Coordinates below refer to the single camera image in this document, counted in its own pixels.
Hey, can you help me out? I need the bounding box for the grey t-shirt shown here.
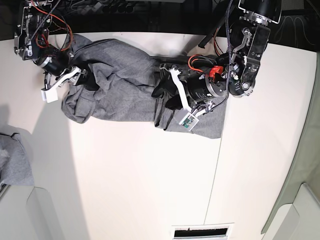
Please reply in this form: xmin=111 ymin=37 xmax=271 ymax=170
xmin=61 ymin=34 xmax=227 ymax=140

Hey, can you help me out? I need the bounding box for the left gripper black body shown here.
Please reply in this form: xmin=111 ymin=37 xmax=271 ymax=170
xmin=186 ymin=73 xmax=227 ymax=103

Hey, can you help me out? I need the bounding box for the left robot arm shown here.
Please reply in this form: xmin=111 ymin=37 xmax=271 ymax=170
xmin=151 ymin=0 xmax=282 ymax=114

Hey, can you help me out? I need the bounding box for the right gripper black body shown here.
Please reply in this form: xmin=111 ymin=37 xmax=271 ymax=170
xmin=37 ymin=53 xmax=69 ymax=77

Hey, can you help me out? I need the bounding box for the grey cloth pile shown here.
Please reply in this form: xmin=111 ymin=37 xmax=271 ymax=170
xmin=0 ymin=124 xmax=35 ymax=186

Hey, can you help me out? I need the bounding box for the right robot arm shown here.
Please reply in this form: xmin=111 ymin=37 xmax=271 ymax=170
xmin=14 ymin=0 xmax=100 ymax=91

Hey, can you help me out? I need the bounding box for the white floor vent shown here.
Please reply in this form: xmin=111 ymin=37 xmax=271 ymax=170
xmin=170 ymin=222 xmax=234 ymax=240

